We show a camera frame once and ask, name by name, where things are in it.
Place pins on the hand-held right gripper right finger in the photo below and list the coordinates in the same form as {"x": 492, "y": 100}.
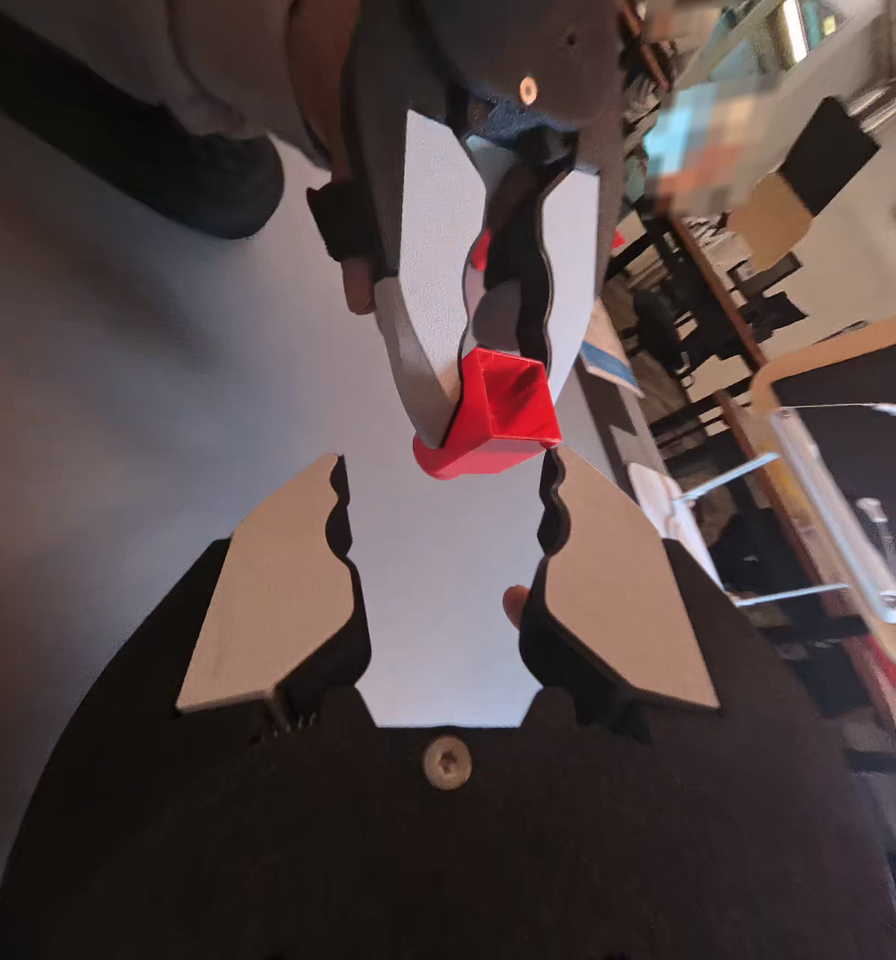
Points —
{"x": 620, "y": 600}

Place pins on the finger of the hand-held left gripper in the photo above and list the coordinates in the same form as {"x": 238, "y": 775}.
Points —
{"x": 575, "y": 262}
{"x": 433, "y": 247}

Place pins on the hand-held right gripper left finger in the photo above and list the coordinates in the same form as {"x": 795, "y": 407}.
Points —
{"x": 275, "y": 600}

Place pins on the red plastic block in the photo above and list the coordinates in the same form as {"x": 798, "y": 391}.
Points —
{"x": 493, "y": 420}

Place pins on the person's left forearm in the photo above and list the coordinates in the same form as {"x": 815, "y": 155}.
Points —
{"x": 230, "y": 67}

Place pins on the person's right hand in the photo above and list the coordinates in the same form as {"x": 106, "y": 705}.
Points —
{"x": 517, "y": 607}

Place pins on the person's left hand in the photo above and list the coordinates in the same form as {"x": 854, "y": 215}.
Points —
{"x": 324, "y": 90}

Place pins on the blue white paper sheet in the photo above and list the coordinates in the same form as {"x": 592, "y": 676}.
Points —
{"x": 609, "y": 360}

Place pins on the long wooden desk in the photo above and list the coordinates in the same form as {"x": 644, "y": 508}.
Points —
{"x": 718, "y": 292}

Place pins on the white metal rod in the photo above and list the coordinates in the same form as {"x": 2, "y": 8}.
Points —
{"x": 725, "y": 476}
{"x": 789, "y": 594}

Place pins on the beige chair with black cover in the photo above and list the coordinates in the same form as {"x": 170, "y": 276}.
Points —
{"x": 815, "y": 172}

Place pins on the black board with wooden rim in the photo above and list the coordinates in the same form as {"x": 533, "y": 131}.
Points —
{"x": 883, "y": 375}

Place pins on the white metal bracket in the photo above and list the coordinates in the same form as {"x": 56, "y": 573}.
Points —
{"x": 830, "y": 517}

